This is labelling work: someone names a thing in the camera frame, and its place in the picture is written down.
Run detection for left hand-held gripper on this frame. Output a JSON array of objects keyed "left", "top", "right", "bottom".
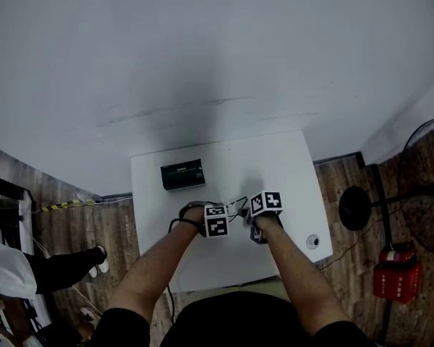
[{"left": 180, "top": 201, "right": 230, "bottom": 239}]

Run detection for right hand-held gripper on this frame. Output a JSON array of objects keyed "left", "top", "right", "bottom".
[{"left": 238, "top": 190, "right": 284, "bottom": 246}]

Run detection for black eyeglasses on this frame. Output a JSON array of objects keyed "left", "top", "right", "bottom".
[{"left": 226, "top": 196, "right": 250, "bottom": 224}]

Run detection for person's left forearm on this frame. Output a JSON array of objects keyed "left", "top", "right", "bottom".
[{"left": 104, "top": 206, "right": 207, "bottom": 325}]

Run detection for person's right forearm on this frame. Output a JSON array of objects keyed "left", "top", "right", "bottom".
[{"left": 255, "top": 213, "right": 350, "bottom": 336}]

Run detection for dark green box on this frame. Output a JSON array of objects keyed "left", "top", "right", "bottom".
[{"left": 160, "top": 158, "right": 207, "bottom": 192}]

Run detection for person's khaki trousers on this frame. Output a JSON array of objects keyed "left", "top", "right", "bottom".
[{"left": 234, "top": 275, "right": 287, "bottom": 296}]

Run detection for person's black shirt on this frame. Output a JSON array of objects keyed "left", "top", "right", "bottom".
[{"left": 90, "top": 291, "right": 378, "bottom": 347}]

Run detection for white table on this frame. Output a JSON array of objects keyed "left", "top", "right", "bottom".
[{"left": 101, "top": 152, "right": 367, "bottom": 202}]

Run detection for black standing fan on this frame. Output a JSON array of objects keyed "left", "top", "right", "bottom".
[{"left": 338, "top": 116, "right": 434, "bottom": 257}]

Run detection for yellow black striped tape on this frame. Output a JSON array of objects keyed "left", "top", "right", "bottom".
[{"left": 39, "top": 199, "right": 97, "bottom": 214}]

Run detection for red fire extinguisher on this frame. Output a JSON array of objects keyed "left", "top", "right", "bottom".
[{"left": 378, "top": 242, "right": 415, "bottom": 266}]

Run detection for red fire extinguisher box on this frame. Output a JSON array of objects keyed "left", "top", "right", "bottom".
[{"left": 372, "top": 262, "right": 422, "bottom": 304}]

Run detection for brown wooden board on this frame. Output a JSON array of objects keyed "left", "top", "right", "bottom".
[{"left": 1, "top": 297, "right": 27, "bottom": 336}]

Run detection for black floor cable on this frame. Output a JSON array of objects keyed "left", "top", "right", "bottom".
[{"left": 318, "top": 207, "right": 401, "bottom": 270}]

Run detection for white floor cable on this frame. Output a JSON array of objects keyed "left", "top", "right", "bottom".
[{"left": 31, "top": 236, "right": 103, "bottom": 318}]

